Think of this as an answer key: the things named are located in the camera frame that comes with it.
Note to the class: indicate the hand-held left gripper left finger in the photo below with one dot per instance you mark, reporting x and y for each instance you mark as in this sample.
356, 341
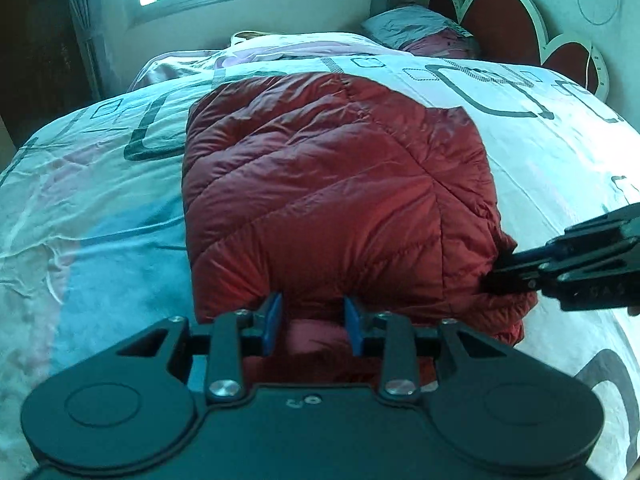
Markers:
273, 322

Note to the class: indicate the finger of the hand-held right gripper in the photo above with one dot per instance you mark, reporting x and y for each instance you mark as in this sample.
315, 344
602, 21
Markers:
575, 285
590, 245

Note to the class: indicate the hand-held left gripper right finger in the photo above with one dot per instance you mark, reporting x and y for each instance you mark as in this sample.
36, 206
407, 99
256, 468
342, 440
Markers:
352, 325

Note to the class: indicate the red down jacket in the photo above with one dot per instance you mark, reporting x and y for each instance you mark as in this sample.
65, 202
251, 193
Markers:
325, 185

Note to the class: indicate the printed white duvet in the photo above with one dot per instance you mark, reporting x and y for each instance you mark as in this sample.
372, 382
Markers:
550, 160

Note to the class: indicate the red heart-shaped headboard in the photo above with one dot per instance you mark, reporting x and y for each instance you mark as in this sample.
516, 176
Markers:
505, 25

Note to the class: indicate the red patterned pillow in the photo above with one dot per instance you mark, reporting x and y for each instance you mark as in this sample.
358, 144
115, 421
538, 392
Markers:
445, 45

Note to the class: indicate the folded pink white quilt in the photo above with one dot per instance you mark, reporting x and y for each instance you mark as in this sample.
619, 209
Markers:
280, 52

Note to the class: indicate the pale blue pillow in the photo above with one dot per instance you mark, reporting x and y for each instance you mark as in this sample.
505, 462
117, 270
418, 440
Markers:
405, 25

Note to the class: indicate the dark wooden wardrobe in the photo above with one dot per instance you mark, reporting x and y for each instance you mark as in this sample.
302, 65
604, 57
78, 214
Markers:
35, 60

